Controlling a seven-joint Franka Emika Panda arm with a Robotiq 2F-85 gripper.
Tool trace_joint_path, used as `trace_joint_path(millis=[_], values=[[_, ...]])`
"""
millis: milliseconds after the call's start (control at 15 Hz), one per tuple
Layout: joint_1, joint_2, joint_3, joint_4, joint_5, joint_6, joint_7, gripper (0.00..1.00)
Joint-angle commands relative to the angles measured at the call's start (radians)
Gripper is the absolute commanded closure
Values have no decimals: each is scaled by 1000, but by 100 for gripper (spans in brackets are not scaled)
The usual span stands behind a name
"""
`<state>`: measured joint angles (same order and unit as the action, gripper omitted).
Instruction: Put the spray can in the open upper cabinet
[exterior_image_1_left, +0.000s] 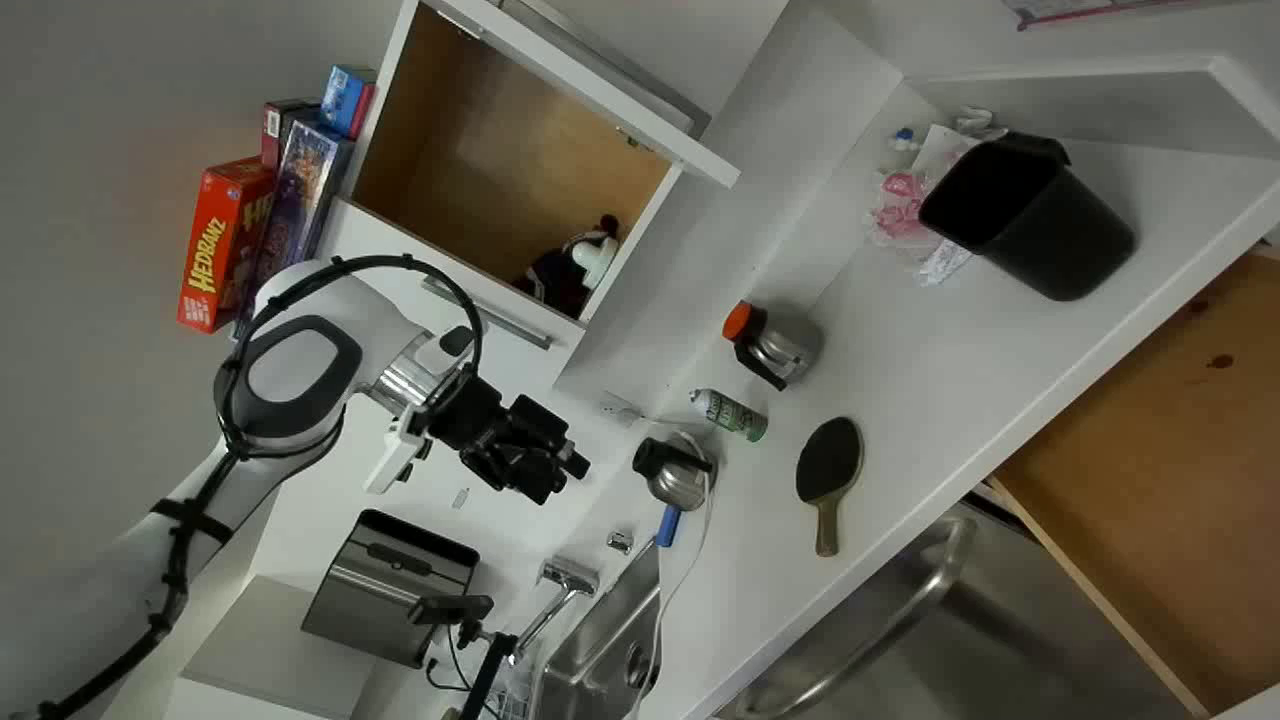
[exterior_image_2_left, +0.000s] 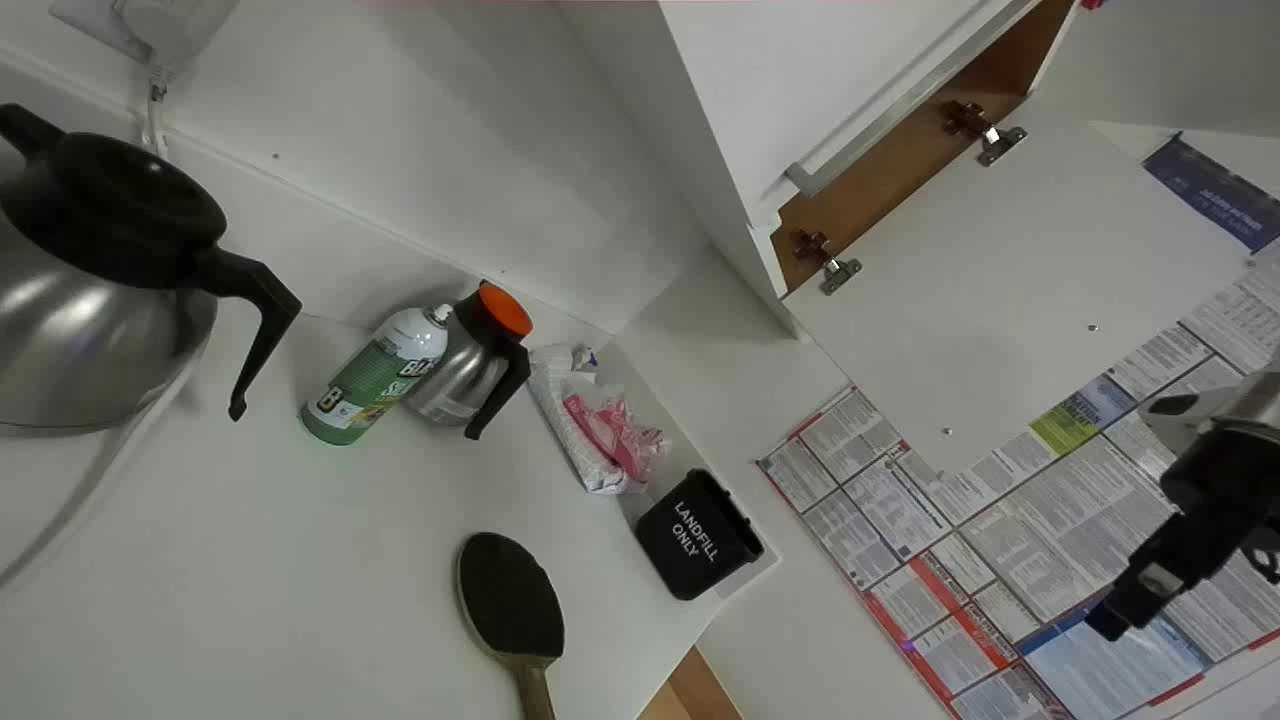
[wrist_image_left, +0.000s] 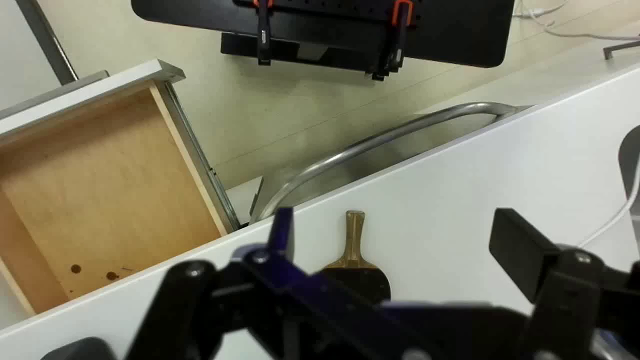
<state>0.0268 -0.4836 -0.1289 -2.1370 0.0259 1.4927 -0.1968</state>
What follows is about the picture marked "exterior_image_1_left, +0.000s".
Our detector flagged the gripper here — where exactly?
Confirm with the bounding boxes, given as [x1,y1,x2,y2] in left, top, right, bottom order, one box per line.
[429,375,592,507]

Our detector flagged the green and white spray can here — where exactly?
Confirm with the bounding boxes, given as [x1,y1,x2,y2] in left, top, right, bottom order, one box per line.
[688,387,770,444]

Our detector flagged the silver tap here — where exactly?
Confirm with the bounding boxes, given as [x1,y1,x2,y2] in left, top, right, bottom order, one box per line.
[508,556,602,665]

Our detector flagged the steel carafe with black lid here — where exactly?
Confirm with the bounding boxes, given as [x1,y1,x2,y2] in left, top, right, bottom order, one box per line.
[631,436,717,513]

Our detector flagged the black and white plush toy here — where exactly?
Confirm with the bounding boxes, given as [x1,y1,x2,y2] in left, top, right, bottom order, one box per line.
[512,212,623,321]

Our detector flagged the steel sink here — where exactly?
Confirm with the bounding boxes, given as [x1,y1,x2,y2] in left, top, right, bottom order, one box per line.
[528,538,663,720]

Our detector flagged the steel paper towel dispenser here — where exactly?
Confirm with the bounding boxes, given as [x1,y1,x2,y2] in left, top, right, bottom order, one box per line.
[301,508,482,670]

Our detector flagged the steel carafe with orange lid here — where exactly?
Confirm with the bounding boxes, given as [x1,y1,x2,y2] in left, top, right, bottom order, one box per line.
[721,299,825,393]

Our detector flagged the black table tennis paddle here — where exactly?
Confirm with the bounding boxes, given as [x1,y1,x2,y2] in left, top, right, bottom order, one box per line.
[794,416,864,559]

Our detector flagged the purple board game box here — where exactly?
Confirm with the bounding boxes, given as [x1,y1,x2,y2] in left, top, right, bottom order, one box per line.
[232,118,355,341]

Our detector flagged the red board game box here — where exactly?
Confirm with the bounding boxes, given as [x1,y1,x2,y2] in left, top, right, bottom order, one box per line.
[177,157,277,335]

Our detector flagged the blue game box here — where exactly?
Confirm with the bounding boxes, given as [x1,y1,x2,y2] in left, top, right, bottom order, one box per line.
[319,64,378,141]

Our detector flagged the dark red game box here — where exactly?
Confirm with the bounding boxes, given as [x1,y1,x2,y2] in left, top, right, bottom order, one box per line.
[260,97,321,173]

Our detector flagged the pink and white plastic bags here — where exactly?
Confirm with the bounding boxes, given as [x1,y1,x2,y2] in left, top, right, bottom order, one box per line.
[862,122,1009,289]

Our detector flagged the stainless steel dishwasher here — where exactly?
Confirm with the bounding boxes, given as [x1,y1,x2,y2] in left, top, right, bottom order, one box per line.
[714,498,1206,720]

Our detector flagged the black plastic bin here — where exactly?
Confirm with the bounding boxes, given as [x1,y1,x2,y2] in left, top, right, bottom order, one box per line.
[917,130,1138,303]

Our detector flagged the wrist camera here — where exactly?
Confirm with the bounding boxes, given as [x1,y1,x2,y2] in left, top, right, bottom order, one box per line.
[363,405,435,497]

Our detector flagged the silver cabinet door handle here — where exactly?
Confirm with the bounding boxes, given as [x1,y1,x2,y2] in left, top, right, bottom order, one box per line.
[421,277,555,351]

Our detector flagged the camera on mount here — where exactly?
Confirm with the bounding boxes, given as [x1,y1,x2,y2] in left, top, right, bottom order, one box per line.
[407,594,523,720]

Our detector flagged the white cable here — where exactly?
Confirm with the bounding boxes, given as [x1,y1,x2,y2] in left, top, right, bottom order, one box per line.
[632,430,719,716]

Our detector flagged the white wall cabinet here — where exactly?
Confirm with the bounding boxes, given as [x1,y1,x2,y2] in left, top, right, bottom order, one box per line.
[318,0,743,353]

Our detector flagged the dishwasher handle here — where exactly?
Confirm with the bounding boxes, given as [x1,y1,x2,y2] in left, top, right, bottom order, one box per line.
[738,513,980,720]

